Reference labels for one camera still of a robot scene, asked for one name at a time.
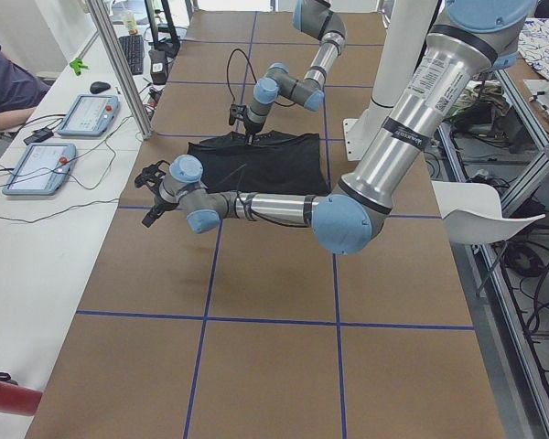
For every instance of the teach pendant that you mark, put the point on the teach pendant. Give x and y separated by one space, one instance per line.
42 169
89 116

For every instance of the white plastic chair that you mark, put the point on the white plastic chair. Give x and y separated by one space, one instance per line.
472 215

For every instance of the black computer mouse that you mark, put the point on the black computer mouse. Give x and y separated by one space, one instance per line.
98 87

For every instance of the red bottle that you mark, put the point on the red bottle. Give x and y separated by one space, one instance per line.
18 400

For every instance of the black printed t-shirt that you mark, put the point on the black printed t-shirt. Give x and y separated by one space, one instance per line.
274 163

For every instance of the person in blue shirt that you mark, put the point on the person in blue shirt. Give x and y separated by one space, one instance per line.
20 93

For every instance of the lower teach pendant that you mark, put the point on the lower teach pendant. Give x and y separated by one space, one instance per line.
42 169

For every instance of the upper teach pendant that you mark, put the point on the upper teach pendant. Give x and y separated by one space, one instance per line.
89 116

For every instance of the green plastic clamp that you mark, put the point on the green plastic clamp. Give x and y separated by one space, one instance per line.
78 66

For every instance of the aluminium frame post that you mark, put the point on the aluminium frame post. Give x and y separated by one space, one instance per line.
104 26

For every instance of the brown paper table cover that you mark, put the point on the brown paper table cover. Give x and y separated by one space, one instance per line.
255 331

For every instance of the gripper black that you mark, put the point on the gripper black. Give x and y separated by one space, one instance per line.
252 128
159 203

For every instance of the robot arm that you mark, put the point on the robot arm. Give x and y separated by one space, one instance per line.
317 20
441 46

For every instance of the black keyboard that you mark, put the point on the black keyboard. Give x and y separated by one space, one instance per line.
133 48

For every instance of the black power adapter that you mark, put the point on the black power adapter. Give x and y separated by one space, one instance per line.
39 136

